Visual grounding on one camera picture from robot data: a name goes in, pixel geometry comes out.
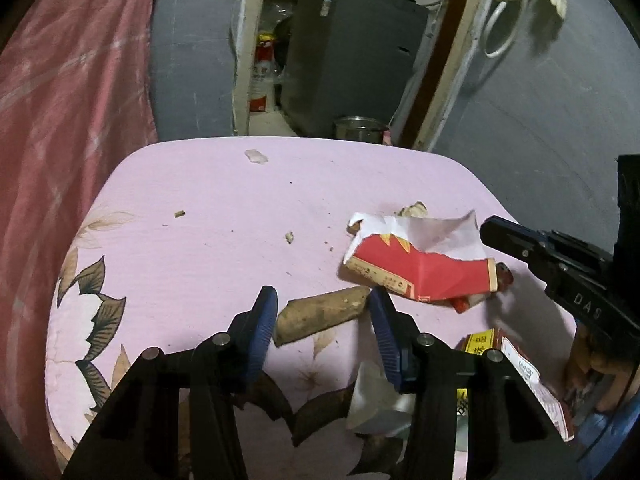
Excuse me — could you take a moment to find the red label plastic bottle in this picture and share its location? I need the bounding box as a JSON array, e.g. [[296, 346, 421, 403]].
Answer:
[[249, 34, 282, 113]]

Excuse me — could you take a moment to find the brown sweet potato piece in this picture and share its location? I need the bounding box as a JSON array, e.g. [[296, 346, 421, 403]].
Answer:
[[274, 285, 372, 347]]

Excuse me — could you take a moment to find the white hose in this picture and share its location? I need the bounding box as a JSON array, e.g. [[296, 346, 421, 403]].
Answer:
[[482, 0, 533, 58]]

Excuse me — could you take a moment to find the pink floral table cloth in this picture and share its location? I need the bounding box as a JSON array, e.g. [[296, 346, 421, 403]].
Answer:
[[44, 136, 581, 480]]

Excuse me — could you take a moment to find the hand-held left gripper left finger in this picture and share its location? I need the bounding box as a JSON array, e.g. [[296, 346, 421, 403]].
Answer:
[[61, 285, 279, 480]]

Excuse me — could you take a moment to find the wooden door frame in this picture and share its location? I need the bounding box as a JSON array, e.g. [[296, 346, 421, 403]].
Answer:
[[231, 0, 493, 153]]

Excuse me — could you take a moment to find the small red carton scrap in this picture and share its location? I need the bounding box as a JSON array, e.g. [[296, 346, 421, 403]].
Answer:
[[450, 294, 485, 315]]

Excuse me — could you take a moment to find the yellow edged carton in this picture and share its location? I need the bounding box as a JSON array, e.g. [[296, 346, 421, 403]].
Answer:
[[459, 329, 505, 357]]

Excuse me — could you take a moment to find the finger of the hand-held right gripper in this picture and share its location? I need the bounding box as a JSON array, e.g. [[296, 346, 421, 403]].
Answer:
[[542, 230, 617, 276], [480, 215, 556, 286]]

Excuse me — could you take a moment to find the white paper carton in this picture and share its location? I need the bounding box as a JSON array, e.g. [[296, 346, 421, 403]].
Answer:
[[346, 360, 418, 438]]

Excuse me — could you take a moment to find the person's right hand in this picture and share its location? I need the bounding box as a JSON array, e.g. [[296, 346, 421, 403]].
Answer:
[[565, 330, 633, 413]]

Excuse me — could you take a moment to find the red and white torn carton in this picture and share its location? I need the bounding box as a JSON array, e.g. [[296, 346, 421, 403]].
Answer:
[[342, 210, 498, 303]]

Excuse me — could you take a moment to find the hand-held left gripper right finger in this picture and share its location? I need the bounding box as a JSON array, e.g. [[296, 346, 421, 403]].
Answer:
[[369, 286, 581, 480]]

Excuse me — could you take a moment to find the pink checked cloth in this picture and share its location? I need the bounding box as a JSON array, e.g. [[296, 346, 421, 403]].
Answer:
[[0, 0, 160, 341]]

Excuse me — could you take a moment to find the steel pot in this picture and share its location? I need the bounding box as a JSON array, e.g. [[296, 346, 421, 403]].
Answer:
[[334, 116, 388, 145]]

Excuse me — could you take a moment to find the white printed plastic bag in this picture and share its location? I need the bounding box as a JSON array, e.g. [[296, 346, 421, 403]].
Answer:
[[500, 335, 577, 442]]

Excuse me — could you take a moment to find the grey washing machine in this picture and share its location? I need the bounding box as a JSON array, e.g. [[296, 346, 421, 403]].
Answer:
[[280, 0, 430, 138]]

